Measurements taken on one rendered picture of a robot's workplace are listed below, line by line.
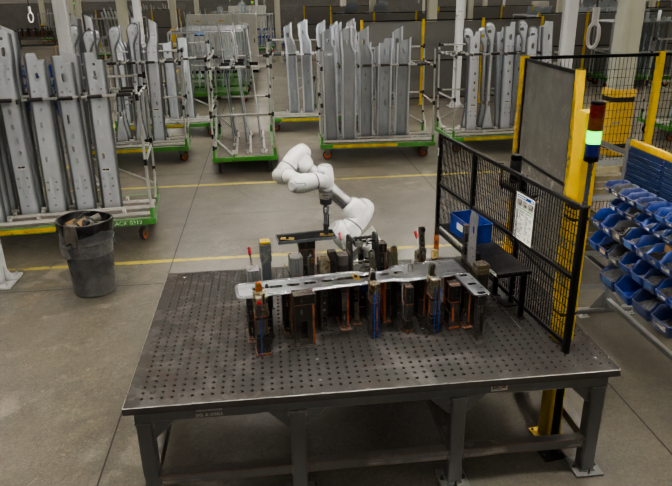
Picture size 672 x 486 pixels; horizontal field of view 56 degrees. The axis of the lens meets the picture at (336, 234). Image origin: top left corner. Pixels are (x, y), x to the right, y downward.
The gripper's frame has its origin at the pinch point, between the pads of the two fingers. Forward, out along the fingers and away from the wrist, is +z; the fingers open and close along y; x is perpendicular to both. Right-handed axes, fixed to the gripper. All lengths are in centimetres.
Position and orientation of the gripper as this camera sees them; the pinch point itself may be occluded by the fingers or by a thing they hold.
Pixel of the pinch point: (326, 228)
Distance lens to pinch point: 391.6
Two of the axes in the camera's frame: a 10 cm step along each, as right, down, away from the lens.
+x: 10.0, -0.1, -0.3
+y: -0.3, 3.6, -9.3
